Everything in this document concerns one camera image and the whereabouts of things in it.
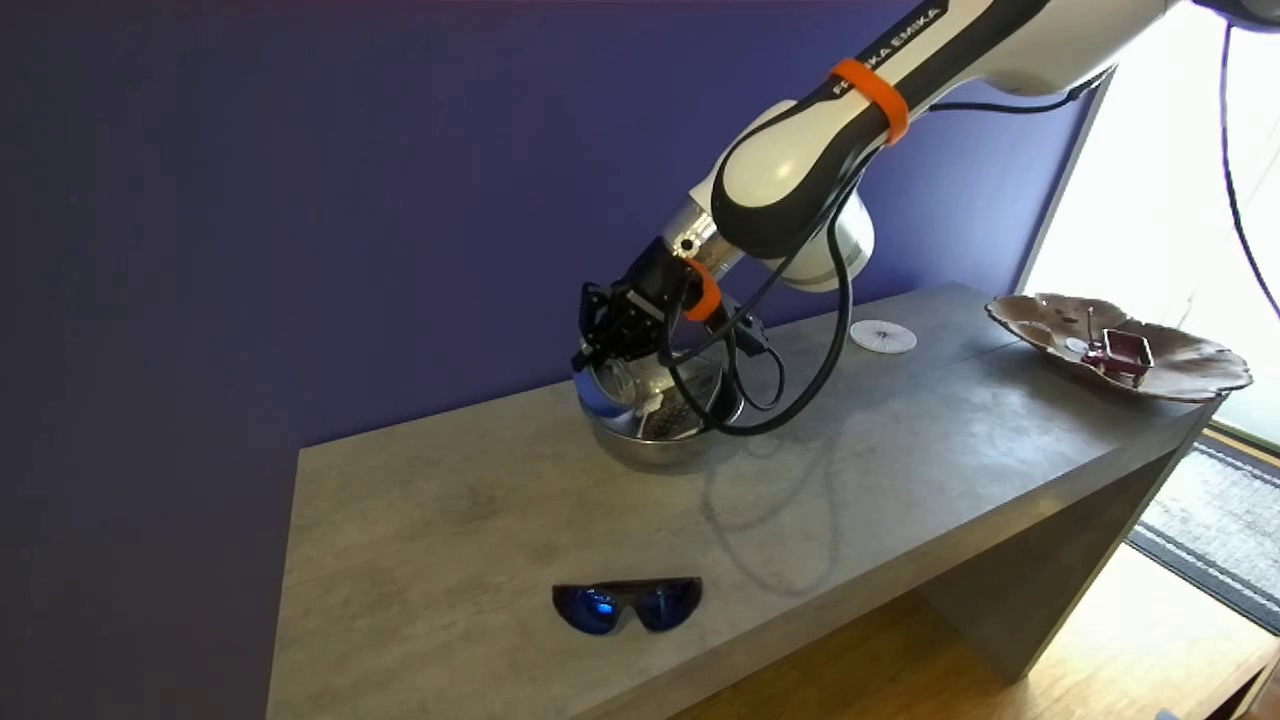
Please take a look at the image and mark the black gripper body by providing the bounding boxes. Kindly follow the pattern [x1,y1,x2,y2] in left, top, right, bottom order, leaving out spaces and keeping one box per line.
[571,241,699,379]

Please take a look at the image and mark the silver metal bowl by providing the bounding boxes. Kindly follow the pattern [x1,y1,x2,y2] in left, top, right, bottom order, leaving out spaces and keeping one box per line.
[568,338,750,475]

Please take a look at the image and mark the grey concrete-look table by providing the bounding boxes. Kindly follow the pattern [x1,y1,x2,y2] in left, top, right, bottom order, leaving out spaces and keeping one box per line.
[258,278,1230,720]

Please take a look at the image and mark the white round disc sticker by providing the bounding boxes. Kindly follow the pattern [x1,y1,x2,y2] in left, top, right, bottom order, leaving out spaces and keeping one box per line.
[849,317,920,360]

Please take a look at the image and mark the blue lens sunglasses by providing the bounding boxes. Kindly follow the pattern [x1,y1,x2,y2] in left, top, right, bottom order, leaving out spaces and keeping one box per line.
[548,573,707,639]

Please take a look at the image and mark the red key fob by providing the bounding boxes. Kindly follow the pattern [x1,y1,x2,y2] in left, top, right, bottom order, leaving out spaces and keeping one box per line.
[1078,327,1161,390]

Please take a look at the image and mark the brown burl wood tray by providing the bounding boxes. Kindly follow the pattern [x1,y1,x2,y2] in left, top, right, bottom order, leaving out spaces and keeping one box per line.
[985,286,1256,407]

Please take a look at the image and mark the grey and white rug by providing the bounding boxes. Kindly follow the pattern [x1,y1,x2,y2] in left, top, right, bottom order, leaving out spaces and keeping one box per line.
[1124,429,1280,639]

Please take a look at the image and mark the small orange strap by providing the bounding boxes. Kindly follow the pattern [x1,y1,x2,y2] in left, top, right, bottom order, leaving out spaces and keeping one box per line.
[681,255,727,327]

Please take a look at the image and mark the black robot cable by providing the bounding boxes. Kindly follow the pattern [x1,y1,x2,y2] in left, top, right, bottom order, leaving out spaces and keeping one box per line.
[660,77,1113,439]

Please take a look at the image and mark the large orange strap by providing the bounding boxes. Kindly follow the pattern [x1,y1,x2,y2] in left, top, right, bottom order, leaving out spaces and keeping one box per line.
[826,52,916,149]

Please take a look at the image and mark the black hanging cable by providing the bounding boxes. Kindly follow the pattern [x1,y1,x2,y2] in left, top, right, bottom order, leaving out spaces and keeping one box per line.
[1213,15,1280,327]

